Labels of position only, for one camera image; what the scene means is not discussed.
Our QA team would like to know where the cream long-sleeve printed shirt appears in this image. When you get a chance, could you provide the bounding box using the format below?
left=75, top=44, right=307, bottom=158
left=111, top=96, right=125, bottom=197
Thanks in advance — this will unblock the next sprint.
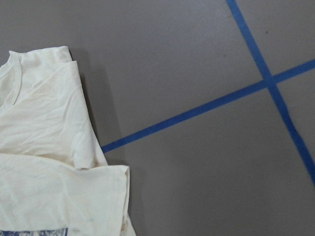
left=0, top=46, right=135, bottom=236

